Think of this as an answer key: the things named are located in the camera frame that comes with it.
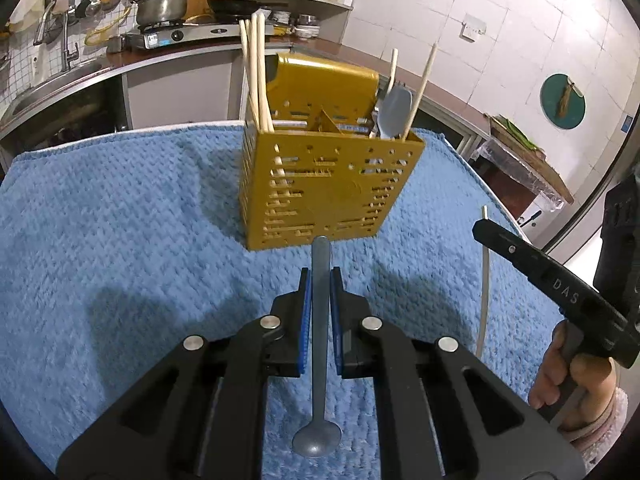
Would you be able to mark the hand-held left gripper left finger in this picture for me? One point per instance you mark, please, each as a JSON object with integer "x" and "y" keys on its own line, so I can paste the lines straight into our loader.
{"x": 305, "y": 330}

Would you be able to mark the steel kitchen sink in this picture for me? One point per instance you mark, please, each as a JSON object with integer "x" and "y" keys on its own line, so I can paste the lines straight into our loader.
{"x": 55, "y": 85}

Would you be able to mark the wooden side table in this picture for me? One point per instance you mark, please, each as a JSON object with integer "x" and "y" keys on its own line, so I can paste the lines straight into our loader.
{"x": 530, "y": 170}

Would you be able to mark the green round hanging board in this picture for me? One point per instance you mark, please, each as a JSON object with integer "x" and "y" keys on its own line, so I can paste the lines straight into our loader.
{"x": 550, "y": 105}

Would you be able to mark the blue fleece towel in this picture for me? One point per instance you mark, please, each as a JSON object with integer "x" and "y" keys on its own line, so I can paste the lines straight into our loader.
{"x": 125, "y": 220}

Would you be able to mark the wooden chopstick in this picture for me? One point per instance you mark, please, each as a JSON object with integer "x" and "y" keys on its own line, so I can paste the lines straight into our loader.
{"x": 263, "y": 70}
{"x": 256, "y": 60}
{"x": 248, "y": 35}
{"x": 486, "y": 285}
{"x": 393, "y": 67}
{"x": 246, "y": 60}
{"x": 422, "y": 85}

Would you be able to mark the stack of bowls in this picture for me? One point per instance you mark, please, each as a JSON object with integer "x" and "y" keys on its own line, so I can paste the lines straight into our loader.
{"x": 307, "y": 27}

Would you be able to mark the steel cooking pot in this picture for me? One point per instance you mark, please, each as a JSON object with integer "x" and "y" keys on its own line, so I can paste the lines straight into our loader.
{"x": 160, "y": 7}

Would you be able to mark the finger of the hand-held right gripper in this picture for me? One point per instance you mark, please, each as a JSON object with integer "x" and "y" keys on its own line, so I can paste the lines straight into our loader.
{"x": 550, "y": 280}

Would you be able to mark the person's right hand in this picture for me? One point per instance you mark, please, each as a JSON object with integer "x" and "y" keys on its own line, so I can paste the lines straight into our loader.
{"x": 592, "y": 380}

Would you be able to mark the grey spoon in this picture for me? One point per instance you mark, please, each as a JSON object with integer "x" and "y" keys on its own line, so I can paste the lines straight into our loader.
{"x": 320, "y": 310}

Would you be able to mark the black frying pan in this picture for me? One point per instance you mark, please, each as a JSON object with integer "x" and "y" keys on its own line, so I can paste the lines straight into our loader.
{"x": 235, "y": 6}

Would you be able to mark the white wall socket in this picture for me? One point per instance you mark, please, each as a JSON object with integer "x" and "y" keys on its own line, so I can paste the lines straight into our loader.
{"x": 474, "y": 27}

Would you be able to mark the person's right forearm pink sleeve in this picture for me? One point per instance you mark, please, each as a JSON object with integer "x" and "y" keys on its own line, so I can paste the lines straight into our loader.
{"x": 600, "y": 435}

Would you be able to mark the steel gas stove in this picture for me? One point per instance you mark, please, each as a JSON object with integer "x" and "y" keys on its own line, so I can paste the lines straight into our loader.
{"x": 190, "y": 35}

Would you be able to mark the kitchen counter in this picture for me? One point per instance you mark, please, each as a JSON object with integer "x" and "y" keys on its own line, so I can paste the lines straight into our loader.
{"x": 165, "y": 57}

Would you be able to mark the chrome kitchen faucet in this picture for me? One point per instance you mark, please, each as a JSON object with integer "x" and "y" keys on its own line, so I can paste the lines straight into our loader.
{"x": 70, "y": 52}

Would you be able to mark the light blue plastic spoon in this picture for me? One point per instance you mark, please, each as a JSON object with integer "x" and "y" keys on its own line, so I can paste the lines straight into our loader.
{"x": 395, "y": 110}

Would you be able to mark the gold perforated utensil holder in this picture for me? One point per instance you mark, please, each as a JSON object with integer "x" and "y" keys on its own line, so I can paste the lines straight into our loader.
{"x": 325, "y": 195}

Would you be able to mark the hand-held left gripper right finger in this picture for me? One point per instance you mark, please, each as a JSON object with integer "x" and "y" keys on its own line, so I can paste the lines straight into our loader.
{"x": 336, "y": 330}

